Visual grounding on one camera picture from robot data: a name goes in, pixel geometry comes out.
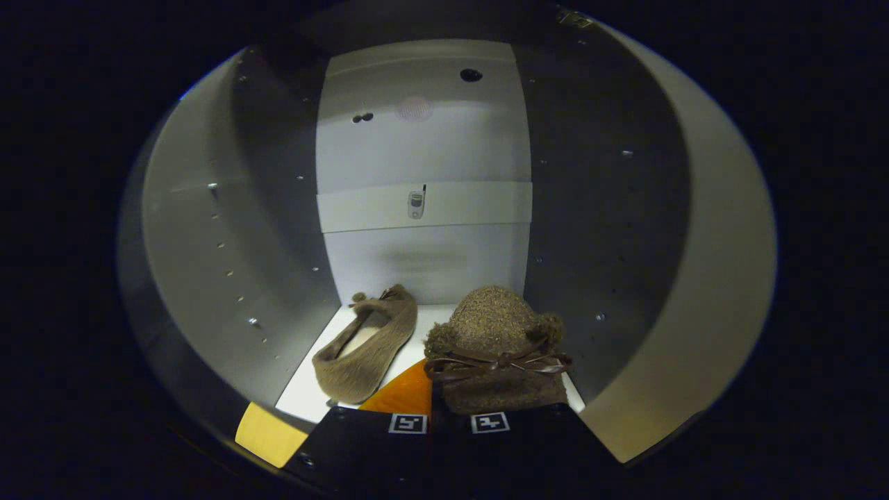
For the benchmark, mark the dark grey shoe cabinet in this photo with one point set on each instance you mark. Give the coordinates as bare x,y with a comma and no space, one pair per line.
604,208

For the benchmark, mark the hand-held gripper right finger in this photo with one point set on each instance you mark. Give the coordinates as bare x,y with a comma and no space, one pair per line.
528,451

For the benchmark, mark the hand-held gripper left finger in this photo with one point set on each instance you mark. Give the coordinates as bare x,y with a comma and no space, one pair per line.
361,451

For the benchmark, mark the brown knit shoe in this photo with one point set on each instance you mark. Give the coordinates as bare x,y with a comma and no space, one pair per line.
493,319
368,361

